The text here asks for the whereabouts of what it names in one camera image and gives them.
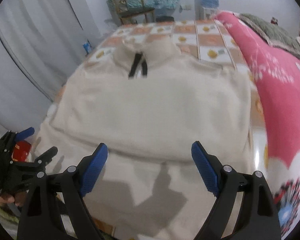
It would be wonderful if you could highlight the beige jacket with black trim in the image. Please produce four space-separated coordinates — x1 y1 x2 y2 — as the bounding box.
34 37 253 239

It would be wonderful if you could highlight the person's left hand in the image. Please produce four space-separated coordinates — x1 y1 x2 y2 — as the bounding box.
0 192 27 207

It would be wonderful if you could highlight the red gift bag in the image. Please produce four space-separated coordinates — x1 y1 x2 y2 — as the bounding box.
12 140 32 162

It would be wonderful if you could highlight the white curtain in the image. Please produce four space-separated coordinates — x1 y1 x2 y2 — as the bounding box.
0 0 100 131

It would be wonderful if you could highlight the small blue white box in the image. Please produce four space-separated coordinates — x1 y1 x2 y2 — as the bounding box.
83 41 92 55

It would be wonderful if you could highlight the pink floral blanket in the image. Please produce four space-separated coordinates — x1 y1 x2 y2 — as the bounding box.
215 12 300 239

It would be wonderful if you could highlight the wooden chair with dark seat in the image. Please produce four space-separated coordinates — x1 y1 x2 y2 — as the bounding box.
110 0 155 25

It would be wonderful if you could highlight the grey lace-edged pillow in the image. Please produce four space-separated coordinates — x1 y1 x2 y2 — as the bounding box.
238 14 300 59

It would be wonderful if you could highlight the black waste bin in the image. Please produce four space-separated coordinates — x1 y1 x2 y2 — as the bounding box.
156 16 174 23

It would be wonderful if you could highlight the orange white patterned bed sheet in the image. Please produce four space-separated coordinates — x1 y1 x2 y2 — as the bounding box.
47 18 268 170

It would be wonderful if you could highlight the white water dispenser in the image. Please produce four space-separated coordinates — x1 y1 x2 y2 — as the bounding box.
196 5 219 20

